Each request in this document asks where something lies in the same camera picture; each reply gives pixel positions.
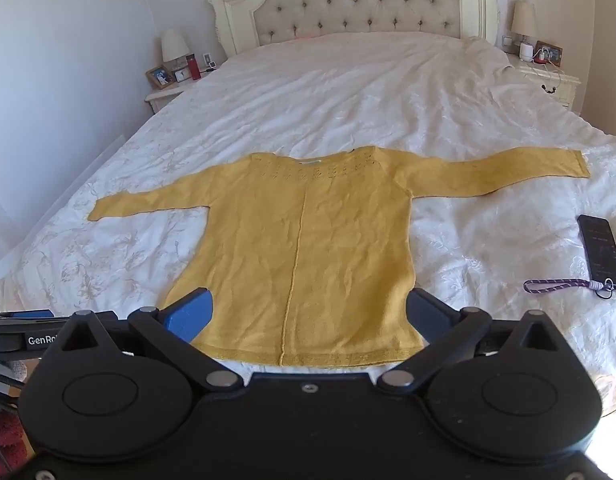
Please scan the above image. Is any red fluffy cloth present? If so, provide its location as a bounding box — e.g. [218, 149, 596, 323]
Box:
[0, 407, 24, 463]

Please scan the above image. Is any cream nightstand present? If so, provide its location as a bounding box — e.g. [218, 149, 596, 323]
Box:
[144, 66, 223, 116]
[505, 52, 581, 111]

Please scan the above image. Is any cream tufted bed headboard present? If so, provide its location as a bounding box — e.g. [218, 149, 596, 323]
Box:
[208, 0, 500, 58]

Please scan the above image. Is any yellow knit sweater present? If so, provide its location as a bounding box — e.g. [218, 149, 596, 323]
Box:
[86, 146, 590, 367]

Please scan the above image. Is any white embroidered bedspread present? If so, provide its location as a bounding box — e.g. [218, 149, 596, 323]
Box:
[0, 30, 616, 421]

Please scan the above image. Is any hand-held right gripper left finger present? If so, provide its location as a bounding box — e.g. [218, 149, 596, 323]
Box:
[62, 287, 239, 394]

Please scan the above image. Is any wooden photo frame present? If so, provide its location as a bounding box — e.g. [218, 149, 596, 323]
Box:
[533, 40, 564, 67]
[146, 65, 177, 91]

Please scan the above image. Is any black smartphone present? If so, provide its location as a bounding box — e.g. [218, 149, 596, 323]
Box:
[577, 214, 616, 291]

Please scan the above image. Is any purple lanyard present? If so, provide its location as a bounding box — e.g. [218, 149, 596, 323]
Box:
[523, 278, 616, 301]

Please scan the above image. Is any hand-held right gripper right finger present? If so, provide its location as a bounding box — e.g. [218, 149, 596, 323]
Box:
[377, 288, 570, 394]

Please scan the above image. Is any white shade table lamp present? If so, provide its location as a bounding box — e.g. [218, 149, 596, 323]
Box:
[511, 1, 539, 46]
[161, 29, 191, 70]

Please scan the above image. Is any white charging cable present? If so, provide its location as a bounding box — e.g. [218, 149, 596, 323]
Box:
[535, 47, 565, 95]

